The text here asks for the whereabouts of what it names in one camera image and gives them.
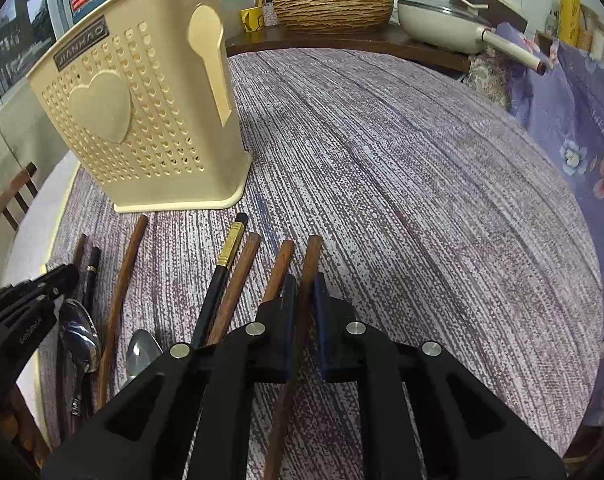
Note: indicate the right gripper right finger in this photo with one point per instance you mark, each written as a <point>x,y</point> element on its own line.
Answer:
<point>423,415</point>

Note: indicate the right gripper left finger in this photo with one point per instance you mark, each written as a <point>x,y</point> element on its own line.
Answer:
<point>186,417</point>

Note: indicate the shiny steel spoon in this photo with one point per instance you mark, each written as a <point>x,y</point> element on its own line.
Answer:
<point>80,339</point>

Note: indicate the matte steel spoon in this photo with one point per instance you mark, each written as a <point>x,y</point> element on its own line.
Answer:
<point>142,350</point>

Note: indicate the brown wooden chopstick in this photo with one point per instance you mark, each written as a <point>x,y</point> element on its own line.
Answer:
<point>117,303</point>
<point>234,289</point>
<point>283,407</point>
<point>279,270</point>

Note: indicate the dark brown chopstick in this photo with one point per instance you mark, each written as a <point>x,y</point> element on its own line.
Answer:
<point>61,358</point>

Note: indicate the wooden chair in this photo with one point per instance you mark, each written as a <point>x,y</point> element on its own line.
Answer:
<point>12,193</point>

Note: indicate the purple woven tablecloth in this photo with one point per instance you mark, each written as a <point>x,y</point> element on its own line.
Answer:
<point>440,217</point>

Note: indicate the cream perforated utensil holder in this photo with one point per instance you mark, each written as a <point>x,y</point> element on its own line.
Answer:
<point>140,91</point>

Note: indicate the sliding glass window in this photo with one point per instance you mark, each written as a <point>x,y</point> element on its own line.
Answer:
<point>26,33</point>

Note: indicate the purple floral cloth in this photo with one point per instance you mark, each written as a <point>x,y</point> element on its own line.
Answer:
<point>555,138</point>

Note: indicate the yellow mug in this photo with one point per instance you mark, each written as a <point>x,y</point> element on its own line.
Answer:
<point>252,19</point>

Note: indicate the dark wooden counter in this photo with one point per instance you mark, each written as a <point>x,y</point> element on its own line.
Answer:
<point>390,40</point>

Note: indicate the cream frying pan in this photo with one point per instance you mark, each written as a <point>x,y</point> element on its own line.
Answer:
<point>459,31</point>

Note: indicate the yellow packaged roll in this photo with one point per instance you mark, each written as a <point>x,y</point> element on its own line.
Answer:
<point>569,22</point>

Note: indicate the brown rice cooker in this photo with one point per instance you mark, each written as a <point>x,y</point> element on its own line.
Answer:
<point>503,11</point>

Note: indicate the woven pattern basin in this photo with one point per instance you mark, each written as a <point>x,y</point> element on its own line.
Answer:
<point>333,16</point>

